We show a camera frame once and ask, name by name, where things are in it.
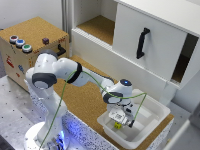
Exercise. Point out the white plastic box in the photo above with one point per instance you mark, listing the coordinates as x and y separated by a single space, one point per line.
150 116

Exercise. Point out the wooden drawer box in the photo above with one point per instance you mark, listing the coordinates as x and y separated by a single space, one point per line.
30 36

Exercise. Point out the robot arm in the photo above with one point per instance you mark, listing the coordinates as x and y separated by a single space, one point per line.
55 68

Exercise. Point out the white cabinet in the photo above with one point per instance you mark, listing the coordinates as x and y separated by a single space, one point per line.
106 61

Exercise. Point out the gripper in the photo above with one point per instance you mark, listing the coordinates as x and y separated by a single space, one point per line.
118 116

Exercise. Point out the red button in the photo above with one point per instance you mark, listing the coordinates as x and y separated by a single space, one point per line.
13 39

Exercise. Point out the blue button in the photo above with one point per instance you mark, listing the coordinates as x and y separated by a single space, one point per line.
20 42

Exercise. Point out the yellow block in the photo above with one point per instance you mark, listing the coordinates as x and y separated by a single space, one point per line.
117 125

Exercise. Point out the purple block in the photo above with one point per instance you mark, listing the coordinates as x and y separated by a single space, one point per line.
45 40

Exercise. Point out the green button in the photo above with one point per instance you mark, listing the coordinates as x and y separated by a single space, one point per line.
26 48

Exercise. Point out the white sliding door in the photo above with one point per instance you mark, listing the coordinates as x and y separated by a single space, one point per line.
156 36

